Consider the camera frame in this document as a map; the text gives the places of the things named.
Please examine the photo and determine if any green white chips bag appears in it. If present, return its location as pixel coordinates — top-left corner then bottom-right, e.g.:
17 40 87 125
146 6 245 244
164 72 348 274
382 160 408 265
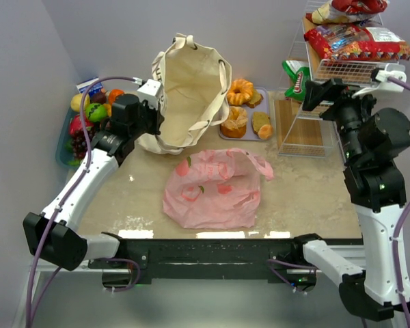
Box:
282 59 311 103

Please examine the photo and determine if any large red cookie bag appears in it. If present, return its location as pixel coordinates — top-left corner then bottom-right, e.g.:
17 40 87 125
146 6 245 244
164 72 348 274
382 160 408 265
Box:
304 24 410 62

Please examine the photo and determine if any cream canvas tote bag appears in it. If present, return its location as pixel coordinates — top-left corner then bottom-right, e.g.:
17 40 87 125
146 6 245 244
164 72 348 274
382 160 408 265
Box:
138 33 232 155

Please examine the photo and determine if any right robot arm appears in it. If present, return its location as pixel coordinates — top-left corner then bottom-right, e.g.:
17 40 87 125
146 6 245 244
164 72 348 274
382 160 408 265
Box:
293 79 410 322

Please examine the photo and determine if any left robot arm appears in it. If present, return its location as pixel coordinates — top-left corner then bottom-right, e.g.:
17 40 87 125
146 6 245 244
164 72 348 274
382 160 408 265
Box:
23 90 163 271

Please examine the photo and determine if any lavender food tray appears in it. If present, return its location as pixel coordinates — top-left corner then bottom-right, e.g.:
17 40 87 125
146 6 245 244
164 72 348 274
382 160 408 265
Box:
218 87 274 141

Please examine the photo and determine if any pink plastic grocery bag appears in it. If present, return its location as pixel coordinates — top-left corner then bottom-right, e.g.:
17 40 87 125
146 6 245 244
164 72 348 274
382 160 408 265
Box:
163 148 274 230

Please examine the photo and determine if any orange fruit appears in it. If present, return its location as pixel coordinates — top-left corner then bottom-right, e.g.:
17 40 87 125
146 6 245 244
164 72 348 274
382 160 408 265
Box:
108 89 125 105

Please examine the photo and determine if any green fruit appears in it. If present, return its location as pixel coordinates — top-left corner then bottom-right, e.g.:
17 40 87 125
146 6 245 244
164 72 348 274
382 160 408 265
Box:
85 103 108 123

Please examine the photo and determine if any dark plum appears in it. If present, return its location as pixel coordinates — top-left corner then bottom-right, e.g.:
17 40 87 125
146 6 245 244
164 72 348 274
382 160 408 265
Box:
90 92 107 105

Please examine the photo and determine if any cake slice behind bundt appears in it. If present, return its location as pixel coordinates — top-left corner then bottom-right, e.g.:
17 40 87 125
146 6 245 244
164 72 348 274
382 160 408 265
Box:
245 89 264 109

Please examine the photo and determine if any brown bread slice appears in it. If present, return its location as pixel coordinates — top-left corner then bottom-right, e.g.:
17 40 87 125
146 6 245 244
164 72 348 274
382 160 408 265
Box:
251 111 271 135

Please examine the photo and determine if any small round bun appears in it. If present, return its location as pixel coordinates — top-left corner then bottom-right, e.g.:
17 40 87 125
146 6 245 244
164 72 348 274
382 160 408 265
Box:
257 124 273 140

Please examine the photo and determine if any pink dragon fruit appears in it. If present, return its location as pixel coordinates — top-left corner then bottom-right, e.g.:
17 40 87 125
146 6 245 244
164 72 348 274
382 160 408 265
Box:
68 115 94 139

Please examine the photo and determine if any orange bundt cake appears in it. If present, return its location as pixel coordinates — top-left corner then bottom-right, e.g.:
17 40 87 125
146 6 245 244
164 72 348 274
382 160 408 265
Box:
227 79 254 106

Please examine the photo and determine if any blue white carton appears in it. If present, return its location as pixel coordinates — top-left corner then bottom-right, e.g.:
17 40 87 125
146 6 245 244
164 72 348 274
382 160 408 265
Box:
76 77 105 95

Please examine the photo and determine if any yellow lemon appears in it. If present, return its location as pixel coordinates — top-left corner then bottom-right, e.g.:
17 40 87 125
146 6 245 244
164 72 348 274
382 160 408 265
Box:
70 94 90 112

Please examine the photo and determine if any sugared bundt cake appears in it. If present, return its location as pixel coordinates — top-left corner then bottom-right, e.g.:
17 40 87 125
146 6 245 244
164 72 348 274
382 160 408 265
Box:
220 106 248 139

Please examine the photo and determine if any teal fruit bin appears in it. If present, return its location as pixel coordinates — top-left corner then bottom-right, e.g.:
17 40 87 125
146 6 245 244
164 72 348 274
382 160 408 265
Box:
55 108 83 169

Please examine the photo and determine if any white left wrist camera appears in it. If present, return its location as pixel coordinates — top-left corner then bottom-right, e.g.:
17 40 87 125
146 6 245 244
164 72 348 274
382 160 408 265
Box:
133 77 164 111

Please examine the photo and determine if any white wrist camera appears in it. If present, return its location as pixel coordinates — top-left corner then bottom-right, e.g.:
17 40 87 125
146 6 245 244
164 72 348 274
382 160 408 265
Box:
352 63 407 98
133 77 164 111

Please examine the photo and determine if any white wire shelf rack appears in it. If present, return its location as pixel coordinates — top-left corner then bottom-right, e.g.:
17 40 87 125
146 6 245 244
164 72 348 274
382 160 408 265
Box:
275 1 400 157

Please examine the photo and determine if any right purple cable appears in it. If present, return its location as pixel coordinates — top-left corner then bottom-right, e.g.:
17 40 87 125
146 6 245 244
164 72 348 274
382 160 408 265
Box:
385 76 410 328

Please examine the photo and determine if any purple cable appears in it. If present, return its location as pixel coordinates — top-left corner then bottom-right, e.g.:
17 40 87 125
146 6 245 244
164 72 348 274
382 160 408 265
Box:
25 76 137 328
385 76 410 328

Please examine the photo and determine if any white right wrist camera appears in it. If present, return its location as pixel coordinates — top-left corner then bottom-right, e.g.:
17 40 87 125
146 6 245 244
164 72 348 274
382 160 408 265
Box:
352 63 407 98

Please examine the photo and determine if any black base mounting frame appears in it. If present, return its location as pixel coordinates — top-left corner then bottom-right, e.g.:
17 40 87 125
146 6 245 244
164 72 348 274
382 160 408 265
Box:
89 239 318 292

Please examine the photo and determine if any aluminium table frame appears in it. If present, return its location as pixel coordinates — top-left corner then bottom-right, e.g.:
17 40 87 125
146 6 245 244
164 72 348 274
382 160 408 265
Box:
13 238 366 328

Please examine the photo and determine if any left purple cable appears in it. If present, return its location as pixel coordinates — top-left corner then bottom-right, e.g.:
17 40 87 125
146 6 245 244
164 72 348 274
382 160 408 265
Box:
25 76 137 328

